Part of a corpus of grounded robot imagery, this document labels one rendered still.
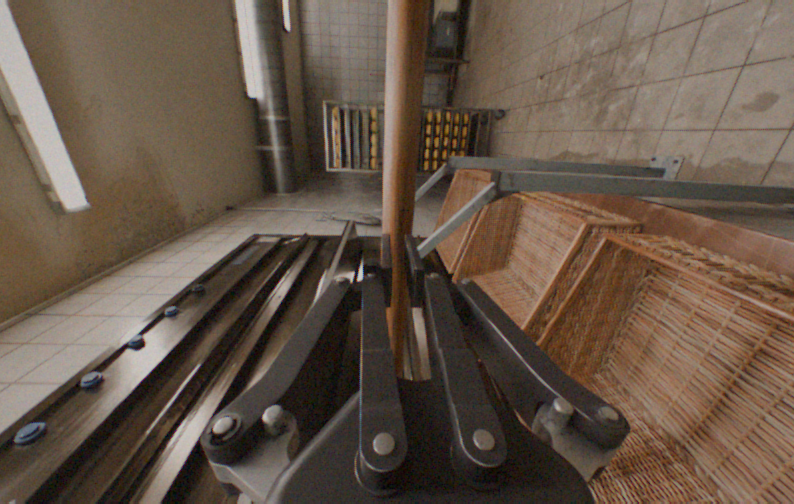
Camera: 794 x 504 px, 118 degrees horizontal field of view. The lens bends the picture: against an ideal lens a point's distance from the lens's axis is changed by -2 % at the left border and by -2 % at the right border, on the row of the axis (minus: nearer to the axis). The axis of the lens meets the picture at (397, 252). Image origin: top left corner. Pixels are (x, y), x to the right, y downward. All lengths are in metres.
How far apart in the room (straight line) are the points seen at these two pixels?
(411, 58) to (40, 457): 1.07
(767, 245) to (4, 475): 1.53
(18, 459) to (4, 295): 0.77
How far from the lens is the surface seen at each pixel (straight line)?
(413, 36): 0.23
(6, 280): 1.71
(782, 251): 0.71
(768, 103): 1.47
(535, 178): 0.67
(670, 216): 0.81
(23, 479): 1.05
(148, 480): 0.86
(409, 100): 0.23
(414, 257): 0.18
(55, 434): 1.11
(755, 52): 1.55
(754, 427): 0.76
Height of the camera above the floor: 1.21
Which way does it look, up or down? 4 degrees down
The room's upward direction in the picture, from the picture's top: 89 degrees counter-clockwise
